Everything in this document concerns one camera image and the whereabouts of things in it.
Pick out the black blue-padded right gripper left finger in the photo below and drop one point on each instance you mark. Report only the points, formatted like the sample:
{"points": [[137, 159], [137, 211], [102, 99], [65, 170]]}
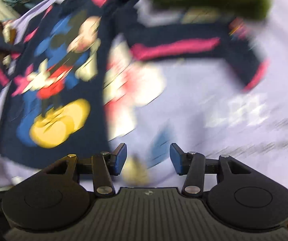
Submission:
{"points": [[105, 165]]}

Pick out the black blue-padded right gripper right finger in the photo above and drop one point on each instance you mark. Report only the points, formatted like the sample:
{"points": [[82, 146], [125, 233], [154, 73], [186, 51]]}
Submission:
{"points": [[191, 165]]}

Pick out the navy cartoon print child shirt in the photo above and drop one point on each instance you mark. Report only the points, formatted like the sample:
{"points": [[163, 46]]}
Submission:
{"points": [[84, 65]]}

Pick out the purple floral bed sheet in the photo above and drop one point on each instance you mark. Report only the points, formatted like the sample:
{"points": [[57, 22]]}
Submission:
{"points": [[202, 108]]}

